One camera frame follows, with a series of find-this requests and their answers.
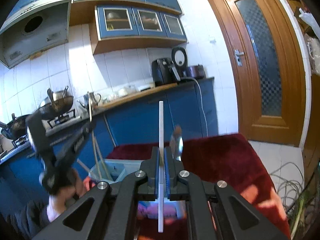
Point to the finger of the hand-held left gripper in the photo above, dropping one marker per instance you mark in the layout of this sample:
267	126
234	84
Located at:
88	130

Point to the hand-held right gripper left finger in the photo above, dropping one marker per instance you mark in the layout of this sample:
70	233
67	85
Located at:
156	170

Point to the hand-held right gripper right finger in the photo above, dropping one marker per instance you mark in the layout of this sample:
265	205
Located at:
168	172

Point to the wooden chopstick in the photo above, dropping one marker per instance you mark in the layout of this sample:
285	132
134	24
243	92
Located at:
97	155
105	166

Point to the metal spoon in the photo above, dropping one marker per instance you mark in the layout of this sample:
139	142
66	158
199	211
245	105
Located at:
178	143

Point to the light blue utensil box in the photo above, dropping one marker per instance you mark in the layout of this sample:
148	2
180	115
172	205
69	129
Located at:
118	170

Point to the white chopstick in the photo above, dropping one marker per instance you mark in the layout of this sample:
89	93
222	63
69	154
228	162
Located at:
161	122

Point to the person's left hand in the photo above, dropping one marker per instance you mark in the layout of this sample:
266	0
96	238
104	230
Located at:
67	195

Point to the gas stove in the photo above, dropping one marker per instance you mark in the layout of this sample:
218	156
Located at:
62	121

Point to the metal kettle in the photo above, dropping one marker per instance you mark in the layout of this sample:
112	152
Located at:
91	100

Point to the small black wok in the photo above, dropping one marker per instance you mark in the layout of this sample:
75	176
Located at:
15	127

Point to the large black wok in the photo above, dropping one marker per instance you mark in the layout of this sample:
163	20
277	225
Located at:
58	106

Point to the blue kitchen base cabinets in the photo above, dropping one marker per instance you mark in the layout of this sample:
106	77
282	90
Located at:
140	120

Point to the red and pink floral blanket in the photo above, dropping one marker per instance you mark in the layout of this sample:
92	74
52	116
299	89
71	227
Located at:
220	160

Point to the black air fryer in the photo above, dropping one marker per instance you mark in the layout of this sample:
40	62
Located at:
162	71

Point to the grey range hood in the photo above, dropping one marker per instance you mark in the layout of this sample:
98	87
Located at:
32	35

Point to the wooden door with glass panel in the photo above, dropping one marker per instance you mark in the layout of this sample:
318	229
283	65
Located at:
260	67

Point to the white plastic bag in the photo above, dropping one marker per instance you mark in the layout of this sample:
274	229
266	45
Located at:
313	45

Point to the blue glass-door wall cabinet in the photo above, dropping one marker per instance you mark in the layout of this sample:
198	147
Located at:
140	22

